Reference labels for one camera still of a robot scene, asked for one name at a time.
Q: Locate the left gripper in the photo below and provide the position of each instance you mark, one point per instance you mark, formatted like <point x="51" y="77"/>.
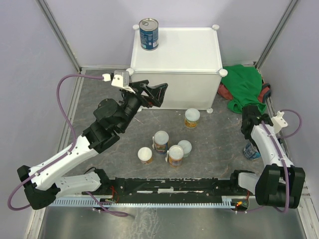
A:
<point x="156" y="92"/>

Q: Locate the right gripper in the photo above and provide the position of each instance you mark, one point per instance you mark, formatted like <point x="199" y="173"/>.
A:
<point x="250" y="140"/>

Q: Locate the blue can with pull-tab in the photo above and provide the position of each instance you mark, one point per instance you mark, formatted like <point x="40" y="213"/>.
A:
<point x="149" y="33"/>

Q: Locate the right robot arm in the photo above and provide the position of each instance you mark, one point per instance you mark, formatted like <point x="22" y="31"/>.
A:
<point x="281" y="183"/>

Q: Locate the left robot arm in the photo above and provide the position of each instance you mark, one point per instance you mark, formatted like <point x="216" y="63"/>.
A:
<point x="44" y="183"/>

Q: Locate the white cube counter cabinet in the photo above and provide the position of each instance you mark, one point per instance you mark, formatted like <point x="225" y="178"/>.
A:
<point x="188" y="59"/>

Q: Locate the green cloth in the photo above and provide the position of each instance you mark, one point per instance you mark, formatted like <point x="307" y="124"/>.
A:
<point x="244" y="84"/>

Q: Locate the red cloth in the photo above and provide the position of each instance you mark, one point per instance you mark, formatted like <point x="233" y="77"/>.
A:
<point x="224" y="92"/>

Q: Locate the orange can near cabinet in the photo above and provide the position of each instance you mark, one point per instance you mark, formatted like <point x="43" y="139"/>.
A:
<point x="191" y="118"/>

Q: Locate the tall can white lid centre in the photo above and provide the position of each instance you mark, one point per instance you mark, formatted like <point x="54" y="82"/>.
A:
<point x="160" y="142"/>

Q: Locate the small orange can left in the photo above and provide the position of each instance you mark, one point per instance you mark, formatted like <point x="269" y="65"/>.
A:
<point x="145" y="155"/>

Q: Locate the clear-lid can right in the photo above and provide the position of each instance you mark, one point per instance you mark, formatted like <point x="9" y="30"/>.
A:
<point x="186" y="146"/>

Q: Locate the orange can front centre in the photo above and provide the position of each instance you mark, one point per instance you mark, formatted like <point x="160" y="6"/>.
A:
<point x="174" y="156"/>

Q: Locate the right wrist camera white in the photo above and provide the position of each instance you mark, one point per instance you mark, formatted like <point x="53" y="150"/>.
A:
<point x="278" y="122"/>

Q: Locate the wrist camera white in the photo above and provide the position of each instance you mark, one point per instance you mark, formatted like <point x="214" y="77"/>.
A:
<point x="119" y="79"/>
<point x="278" y="122"/>

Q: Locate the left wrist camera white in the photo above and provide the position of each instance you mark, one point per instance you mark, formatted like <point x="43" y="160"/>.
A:
<point x="119" y="79"/>

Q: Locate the aluminium frame rail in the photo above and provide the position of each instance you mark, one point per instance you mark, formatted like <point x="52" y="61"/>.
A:
<point x="37" y="217"/>

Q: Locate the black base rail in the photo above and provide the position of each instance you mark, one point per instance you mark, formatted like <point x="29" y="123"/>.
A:
<point x="135" y="190"/>

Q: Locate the blue-white cable duct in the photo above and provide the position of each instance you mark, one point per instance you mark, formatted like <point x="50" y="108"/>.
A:
<point x="226" y="203"/>

